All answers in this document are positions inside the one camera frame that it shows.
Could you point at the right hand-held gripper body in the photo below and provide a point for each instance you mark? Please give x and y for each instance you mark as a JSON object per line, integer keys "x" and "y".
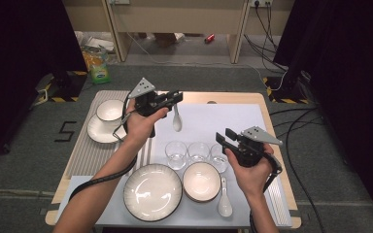
{"x": 249, "y": 152}

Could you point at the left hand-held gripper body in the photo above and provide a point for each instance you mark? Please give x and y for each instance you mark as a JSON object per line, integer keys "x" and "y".
{"x": 147, "y": 103}

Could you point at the white ceramic spoon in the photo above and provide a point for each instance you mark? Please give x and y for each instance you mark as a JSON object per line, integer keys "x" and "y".
{"x": 177, "y": 124}
{"x": 225, "y": 207}

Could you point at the white bowl dark rim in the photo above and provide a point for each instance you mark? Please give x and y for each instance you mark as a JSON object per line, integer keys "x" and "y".
{"x": 201, "y": 179}
{"x": 202, "y": 201}
{"x": 110, "y": 110}

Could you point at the white plate dark rim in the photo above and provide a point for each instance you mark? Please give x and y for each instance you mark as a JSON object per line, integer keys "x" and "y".
{"x": 152, "y": 194}
{"x": 100, "y": 132}

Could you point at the person's left hand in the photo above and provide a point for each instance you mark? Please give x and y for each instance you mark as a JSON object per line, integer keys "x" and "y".
{"x": 139, "y": 127}

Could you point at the person's right hand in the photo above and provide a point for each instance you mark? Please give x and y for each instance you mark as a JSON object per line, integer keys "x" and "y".
{"x": 252, "y": 181}

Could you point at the clear drinking glass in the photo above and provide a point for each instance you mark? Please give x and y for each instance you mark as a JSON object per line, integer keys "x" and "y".
{"x": 218, "y": 158}
{"x": 176, "y": 155}
{"x": 198, "y": 151}

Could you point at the white table sheet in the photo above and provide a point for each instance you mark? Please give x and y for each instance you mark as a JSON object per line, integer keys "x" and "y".
{"x": 207, "y": 119}

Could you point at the green packet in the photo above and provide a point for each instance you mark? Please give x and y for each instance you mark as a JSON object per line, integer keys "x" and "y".
{"x": 99, "y": 76}

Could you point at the cardboard box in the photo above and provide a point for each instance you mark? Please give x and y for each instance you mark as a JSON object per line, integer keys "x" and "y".
{"x": 166, "y": 39}

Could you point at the small red object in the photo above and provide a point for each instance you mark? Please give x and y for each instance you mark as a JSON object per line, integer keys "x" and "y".
{"x": 209, "y": 38}

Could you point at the black stand base hazard tape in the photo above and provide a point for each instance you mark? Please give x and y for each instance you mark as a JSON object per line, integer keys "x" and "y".
{"x": 285, "y": 89}
{"x": 61, "y": 87}

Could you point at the beige desk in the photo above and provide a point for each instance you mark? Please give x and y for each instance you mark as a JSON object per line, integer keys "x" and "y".
{"x": 175, "y": 16}

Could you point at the striped woven placemat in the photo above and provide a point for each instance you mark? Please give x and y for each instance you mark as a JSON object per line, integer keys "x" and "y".
{"x": 87, "y": 155}

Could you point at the clear plastic bag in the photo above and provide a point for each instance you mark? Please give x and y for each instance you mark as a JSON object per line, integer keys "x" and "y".
{"x": 97, "y": 42}

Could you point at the black curtain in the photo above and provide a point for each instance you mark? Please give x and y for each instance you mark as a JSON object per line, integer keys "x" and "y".
{"x": 353, "y": 64}
{"x": 19, "y": 48}

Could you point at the white wall socket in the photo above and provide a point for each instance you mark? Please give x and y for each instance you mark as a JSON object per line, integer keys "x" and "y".
{"x": 260, "y": 2}

